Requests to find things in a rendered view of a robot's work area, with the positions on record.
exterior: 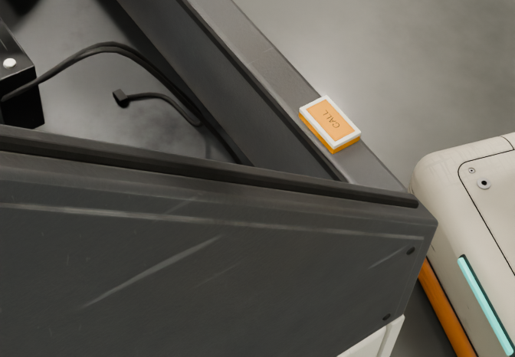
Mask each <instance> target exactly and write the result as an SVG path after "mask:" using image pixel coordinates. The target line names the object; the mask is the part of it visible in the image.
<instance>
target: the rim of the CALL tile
mask: <svg viewBox="0 0 515 357"><path fill-rule="evenodd" d="M323 100H327V101H328V102H329V103H330V104H331V105H332V106H333V107H334V109H335V110H336V111H337V112H338V113H339V114H340V115H341V116H342V117H343V118H344V120H345V121H346V122H347V123H348V124H349V125H351V127H352V128H353V129H354V130H355V132H353V133H350V134H349V135H347V136H345V137H343V138H342V139H339V140H337V141H334V140H333V139H332V138H331V137H330V136H329V135H328V133H327V132H326V131H325V130H324V129H323V128H322V127H321V126H320V124H319V123H318V122H317V121H316V120H315V119H314V118H313V117H312V116H311V115H310V114H309V113H308V112H307V111H306V109H307V108H309V107H311V106H313V105H315V104H317V103H319V102H321V101H323ZM299 111H300V113H301V114H302V115H303V116H304V117H305V118H306V120H307V121H308V122H309V123H310V124H311V125H312V126H313V128H314V129H315V130H316V131H317V132H318V133H319V134H320V135H321V136H322V137H323V138H324V139H325V140H326V142H327V143H328V144H329V145H330V146H331V147H332V148H333V149H336V148H337V147H339V146H341V145H343V144H345V143H347V142H349V141H350V140H352V139H355V138H356V137H358V136H360V135H361V131H360V130H359V129H358V128H357V127H356V126H355V125H354V124H353V122H352V121H351V120H350V119H349V118H348V117H347V116H346V115H345V114H344V113H343V111H342V110H341V109H340V108H339V107H338V106H337V105H336V104H335V103H334V102H333V101H332V100H331V99H330V98H329V97H328V96H327V95H325V96H323V97H321V98H319V99H317V100H314V101H313V102H311V103H308V104H307V105H305V106H302V107H301V108H300V110H299Z"/></svg>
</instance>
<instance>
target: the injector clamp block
mask: <svg viewBox="0 0 515 357"><path fill-rule="evenodd" d="M36 78H37V73H36V69H35V65H34V63H33V62H32V60H31V59H30V57H29V56H28V55H27V54H26V52H25V51H24V49H23V48H22V46H21V45H20V44H19V43H18V41H17V40H16V38H15V37H14V35H13V34H12V33H11V32H10V30H9V29H8V27H7V26H6V25H5V23H4V22H3V20H2V19H1V18H0V124H2V125H7V126H16V127H21V128H26V129H35V128H37V127H39V126H42V125H44V124H45V121H44V113H43V108H42V104H41V95H40V90H39V86H38V85H37V86H34V87H32V88H31V89H29V90H26V91H25V92H24V93H22V94H20V95H18V96H14V97H12V98H11V99H9V100H6V101H5V102H2V101H1V99H2V97H3V96H4V95H6V94H7V93H10V92H12V91H13V90H16V89H18V88H19V87H21V86H23V85H25V84H27V83H29V82H31V81H33V80H34V79H36Z"/></svg>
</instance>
